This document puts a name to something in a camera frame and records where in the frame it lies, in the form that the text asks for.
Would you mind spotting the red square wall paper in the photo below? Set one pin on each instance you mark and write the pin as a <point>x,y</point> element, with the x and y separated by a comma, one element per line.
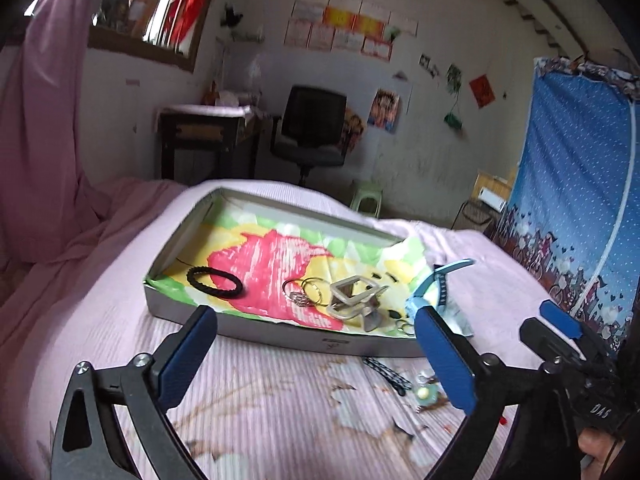
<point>482,91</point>

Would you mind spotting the colourful drawing paper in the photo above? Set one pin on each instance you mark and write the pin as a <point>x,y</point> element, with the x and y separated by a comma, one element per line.
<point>265,270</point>

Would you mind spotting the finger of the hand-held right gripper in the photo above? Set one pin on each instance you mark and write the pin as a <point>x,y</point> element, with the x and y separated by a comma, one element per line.
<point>562,317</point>
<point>547,337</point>

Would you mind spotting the green plastic stool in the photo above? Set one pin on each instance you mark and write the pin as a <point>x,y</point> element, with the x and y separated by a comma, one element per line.
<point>367,200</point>

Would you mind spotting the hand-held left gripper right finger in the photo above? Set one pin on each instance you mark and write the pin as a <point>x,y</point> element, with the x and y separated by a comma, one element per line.
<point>445,365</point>

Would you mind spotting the key bunch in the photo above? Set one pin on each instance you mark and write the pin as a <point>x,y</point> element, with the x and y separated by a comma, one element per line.
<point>380,322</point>

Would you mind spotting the dark wooden desk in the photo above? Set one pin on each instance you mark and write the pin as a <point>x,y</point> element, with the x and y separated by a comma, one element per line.
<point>200,132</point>

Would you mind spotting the orange cartoon wall poster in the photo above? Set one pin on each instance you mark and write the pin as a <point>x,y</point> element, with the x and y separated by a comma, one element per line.
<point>352,130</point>

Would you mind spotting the pink curtain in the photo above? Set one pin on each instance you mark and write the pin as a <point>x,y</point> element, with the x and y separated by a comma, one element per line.
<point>45,135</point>

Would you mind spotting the green hanging pouch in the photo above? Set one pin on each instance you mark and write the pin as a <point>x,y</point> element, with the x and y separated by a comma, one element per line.
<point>453,121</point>

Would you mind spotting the clutter on desk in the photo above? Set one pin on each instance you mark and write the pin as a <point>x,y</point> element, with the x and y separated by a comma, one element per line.
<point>232,96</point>

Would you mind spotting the person's right hand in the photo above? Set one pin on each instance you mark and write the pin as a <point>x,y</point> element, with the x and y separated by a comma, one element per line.
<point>595,447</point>

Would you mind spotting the light wooden cabinet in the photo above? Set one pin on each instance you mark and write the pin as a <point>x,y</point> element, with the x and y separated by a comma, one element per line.
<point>495,192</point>

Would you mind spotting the small wall photos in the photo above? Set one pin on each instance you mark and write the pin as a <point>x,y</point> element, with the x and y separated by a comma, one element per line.
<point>429,65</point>

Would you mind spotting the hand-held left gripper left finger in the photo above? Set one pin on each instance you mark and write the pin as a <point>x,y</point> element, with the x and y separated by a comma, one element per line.
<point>187,355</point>

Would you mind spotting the blue smartwatch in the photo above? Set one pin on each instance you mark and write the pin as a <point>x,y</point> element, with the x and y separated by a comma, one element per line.
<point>435,285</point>

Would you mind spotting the barred window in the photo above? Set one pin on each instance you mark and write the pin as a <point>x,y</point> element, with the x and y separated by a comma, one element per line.
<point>135,15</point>

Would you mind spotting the black hair clip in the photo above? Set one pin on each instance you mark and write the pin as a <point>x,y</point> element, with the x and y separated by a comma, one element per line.
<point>387,376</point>

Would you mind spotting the blue dotted printed curtain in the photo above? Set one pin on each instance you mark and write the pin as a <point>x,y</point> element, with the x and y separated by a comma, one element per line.
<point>570,170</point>

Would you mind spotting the small green pendant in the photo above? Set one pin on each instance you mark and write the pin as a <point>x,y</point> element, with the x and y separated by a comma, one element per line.
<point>426,391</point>

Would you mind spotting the grey cardboard box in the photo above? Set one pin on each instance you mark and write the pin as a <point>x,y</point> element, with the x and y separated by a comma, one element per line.
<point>280,325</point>

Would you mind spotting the cartoon character wall poster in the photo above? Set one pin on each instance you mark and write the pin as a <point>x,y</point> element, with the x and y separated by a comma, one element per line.
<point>384,110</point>

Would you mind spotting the beige hair claw clip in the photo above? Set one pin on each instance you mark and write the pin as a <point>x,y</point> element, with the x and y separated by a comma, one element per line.
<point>355,295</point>

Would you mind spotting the black office chair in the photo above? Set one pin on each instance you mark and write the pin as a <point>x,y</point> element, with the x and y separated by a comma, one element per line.
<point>312,120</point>

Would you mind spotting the green wall drawing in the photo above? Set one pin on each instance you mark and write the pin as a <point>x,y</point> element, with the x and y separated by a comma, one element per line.
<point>454,79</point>

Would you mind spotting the thin silver bangle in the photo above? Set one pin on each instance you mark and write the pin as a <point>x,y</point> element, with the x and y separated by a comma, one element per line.
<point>295,294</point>
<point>320,290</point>

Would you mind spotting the group of wall certificates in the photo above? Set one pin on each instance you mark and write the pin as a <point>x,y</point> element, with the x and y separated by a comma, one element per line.
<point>350,25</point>

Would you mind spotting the black metal frame chair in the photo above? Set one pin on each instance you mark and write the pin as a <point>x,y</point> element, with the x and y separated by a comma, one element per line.
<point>472,215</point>

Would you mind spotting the red hanging cloth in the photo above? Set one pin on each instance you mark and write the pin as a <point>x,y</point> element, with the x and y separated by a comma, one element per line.
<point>190,5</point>

